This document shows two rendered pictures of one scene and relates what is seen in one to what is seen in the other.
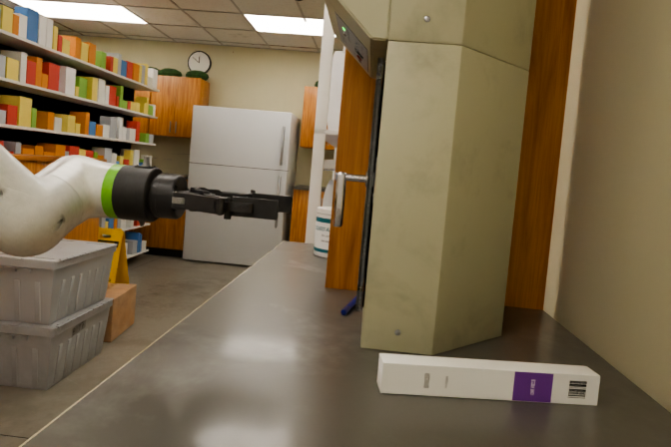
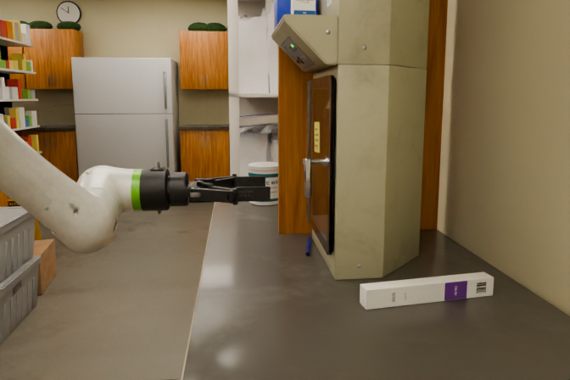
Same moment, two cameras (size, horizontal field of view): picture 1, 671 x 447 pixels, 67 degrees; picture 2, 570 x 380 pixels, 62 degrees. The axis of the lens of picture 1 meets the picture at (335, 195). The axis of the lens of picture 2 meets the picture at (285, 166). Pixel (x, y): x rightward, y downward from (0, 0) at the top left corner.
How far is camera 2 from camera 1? 33 cm
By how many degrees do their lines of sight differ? 11
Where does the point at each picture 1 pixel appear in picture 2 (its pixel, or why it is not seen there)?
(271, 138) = (153, 83)
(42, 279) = not seen: outside the picture
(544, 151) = (431, 114)
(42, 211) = (105, 218)
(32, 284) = not seen: outside the picture
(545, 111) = (430, 85)
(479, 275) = (405, 218)
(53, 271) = not seen: outside the picture
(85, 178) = (116, 185)
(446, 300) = (388, 239)
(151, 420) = (243, 351)
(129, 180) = (151, 182)
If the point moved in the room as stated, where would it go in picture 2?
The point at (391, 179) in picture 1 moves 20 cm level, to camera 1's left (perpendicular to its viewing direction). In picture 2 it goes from (348, 162) to (254, 164)
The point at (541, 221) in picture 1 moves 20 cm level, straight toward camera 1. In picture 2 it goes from (432, 165) to (438, 176)
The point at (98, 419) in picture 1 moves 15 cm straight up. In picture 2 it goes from (211, 356) to (209, 265)
